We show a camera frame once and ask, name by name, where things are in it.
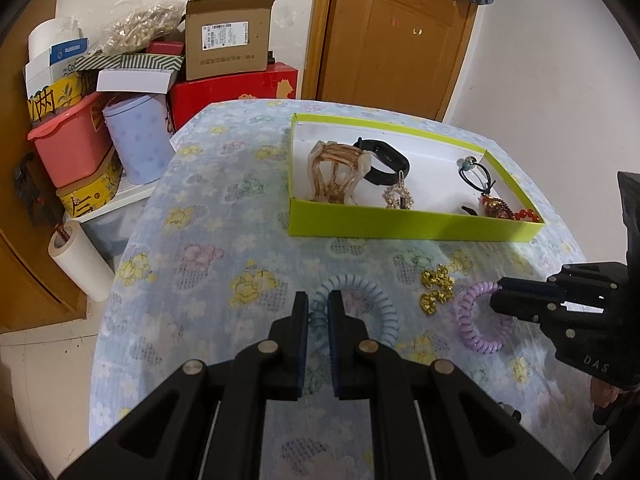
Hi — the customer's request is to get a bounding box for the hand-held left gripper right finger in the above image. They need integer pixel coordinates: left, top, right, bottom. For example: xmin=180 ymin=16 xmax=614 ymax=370
xmin=327 ymin=289 xmax=576 ymax=480

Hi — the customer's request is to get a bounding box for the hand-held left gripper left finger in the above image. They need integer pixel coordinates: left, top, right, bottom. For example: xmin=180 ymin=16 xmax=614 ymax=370
xmin=57 ymin=291 xmax=308 ymax=480

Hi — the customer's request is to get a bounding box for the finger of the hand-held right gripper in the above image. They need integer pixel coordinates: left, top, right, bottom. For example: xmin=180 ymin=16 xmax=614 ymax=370
xmin=489 ymin=289 xmax=563 ymax=329
xmin=499 ymin=277 xmax=558 ymax=297

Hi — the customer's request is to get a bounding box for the purple spiral hair tie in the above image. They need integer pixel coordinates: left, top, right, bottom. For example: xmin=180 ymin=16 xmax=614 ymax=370
xmin=453 ymin=281 xmax=516 ymax=354

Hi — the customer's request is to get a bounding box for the blue spiral hair tie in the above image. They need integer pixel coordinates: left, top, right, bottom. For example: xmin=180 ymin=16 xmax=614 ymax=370
xmin=307 ymin=273 xmax=401 ymax=349

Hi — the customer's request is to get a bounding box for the brown beaded hair accessory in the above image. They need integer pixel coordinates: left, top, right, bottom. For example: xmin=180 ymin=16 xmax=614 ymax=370
xmin=477 ymin=194 xmax=514 ymax=220

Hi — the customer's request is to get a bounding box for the black hair tie teal bead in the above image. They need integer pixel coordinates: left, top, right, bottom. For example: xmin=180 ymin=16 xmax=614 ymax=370
xmin=457 ymin=155 xmax=501 ymax=196

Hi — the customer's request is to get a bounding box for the lime green shallow box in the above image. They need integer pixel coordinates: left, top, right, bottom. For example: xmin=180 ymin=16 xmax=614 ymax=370
xmin=287 ymin=112 xmax=546 ymax=244

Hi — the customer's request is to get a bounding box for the rhinestone hair clip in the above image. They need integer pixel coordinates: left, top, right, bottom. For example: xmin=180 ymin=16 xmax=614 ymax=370
xmin=382 ymin=169 xmax=416 ymax=210

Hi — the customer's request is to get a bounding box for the large translucent claw clip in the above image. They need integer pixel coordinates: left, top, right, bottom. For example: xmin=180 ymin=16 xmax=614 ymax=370
xmin=305 ymin=140 xmax=374 ymax=206

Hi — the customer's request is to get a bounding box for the black wristband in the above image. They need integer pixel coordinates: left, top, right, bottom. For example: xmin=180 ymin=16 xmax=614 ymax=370
xmin=352 ymin=137 xmax=411 ymax=186

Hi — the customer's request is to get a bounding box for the person's right hand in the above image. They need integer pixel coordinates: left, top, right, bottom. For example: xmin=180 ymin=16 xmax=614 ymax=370
xmin=589 ymin=377 xmax=627 ymax=427

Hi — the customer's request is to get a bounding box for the gold charm clip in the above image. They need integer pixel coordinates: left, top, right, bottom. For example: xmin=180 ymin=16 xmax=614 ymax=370
xmin=418 ymin=265 xmax=457 ymax=316

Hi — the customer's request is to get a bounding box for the floral blue tablecloth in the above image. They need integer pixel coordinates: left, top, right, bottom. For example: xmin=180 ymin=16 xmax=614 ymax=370
xmin=87 ymin=99 xmax=626 ymax=480

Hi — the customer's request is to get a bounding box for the white plastic drawer unit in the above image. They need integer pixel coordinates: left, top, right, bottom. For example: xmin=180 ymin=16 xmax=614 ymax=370
xmin=62 ymin=179 xmax=161 ymax=261

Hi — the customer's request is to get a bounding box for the cream paper roll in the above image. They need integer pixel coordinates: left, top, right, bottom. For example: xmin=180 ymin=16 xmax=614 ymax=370
xmin=48 ymin=219 xmax=117 ymax=303

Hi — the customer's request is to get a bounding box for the lilac cylindrical tin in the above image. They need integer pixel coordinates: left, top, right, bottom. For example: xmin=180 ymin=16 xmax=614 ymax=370
xmin=102 ymin=93 xmax=176 ymax=185

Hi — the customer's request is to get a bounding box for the large red box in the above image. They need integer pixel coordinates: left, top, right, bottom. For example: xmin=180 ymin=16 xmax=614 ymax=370
xmin=167 ymin=62 xmax=300 ymax=134

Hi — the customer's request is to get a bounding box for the brown wooden door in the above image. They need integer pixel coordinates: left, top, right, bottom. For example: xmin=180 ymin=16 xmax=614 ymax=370
xmin=315 ymin=0 xmax=479 ymax=121

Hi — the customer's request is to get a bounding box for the brown wooden cabinet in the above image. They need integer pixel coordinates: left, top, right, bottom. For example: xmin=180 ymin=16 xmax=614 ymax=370
xmin=0 ymin=40 xmax=89 ymax=334

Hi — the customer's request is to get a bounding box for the open cardboard box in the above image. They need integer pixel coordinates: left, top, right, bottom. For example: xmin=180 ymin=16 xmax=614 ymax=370
xmin=183 ymin=0 xmax=279 ymax=81

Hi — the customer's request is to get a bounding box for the pink plastic basket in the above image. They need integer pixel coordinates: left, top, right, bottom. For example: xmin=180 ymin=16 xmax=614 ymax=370
xmin=27 ymin=90 xmax=116 ymax=189

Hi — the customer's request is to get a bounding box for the white open box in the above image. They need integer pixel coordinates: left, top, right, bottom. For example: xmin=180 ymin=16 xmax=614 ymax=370
xmin=95 ymin=68 xmax=179 ymax=95

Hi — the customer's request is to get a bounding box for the small red box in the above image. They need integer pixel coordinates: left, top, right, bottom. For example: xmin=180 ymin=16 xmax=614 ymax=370
xmin=145 ymin=39 xmax=186 ymax=57

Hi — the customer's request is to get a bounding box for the green striped box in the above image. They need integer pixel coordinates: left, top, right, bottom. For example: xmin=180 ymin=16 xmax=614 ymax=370
xmin=73 ymin=52 xmax=185 ymax=74

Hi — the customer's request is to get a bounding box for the clear bag of gold pieces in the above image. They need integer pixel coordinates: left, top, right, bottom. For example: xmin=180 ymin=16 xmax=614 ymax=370
xmin=94 ymin=2 xmax=186 ymax=54

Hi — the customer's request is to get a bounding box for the white and blue carton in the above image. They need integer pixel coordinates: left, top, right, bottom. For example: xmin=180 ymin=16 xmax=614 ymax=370
xmin=24 ymin=37 xmax=91 ymax=99

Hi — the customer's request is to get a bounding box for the white paper roll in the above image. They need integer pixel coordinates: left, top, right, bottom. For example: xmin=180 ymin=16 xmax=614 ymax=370
xmin=27 ymin=17 xmax=81 ymax=61

